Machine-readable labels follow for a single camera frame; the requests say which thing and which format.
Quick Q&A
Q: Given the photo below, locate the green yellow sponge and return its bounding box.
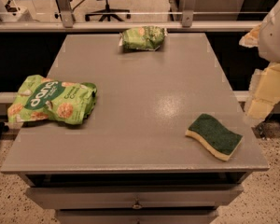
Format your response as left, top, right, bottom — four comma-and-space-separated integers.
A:
185, 114, 243, 161

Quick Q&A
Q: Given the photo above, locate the metal rail frame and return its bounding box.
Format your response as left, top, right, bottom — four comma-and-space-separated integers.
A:
0, 0, 265, 33

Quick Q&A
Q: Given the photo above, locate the small green snack bag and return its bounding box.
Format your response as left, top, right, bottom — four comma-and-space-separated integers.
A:
119, 26, 167, 51

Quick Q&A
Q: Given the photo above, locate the grey drawer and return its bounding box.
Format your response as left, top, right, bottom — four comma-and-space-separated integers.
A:
56, 209, 217, 224
26, 185, 243, 210

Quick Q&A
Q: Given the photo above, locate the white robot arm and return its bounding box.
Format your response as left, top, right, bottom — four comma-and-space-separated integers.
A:
239, 0, 280, 124

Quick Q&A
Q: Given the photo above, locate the white box on floor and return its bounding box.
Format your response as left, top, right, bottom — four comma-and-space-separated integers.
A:
2, 7, 33, 22

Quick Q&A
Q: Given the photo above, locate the upper grey drawer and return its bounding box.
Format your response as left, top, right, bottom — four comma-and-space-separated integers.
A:
26, 185, 243, 210

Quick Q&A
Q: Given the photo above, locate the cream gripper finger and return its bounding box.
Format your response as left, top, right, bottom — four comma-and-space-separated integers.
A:
239, 24, 261, 48
246, 63, 280, 119

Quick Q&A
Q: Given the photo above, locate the grey table with drawers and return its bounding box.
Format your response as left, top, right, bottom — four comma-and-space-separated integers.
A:
0, 32, 271, 224

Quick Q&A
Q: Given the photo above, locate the large green rice chip bag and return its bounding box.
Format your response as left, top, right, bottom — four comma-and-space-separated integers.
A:
7, 75, 97, 125

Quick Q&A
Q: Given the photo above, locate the lower grey drawer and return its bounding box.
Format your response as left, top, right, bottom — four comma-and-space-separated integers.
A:
56, 209, 217, 224

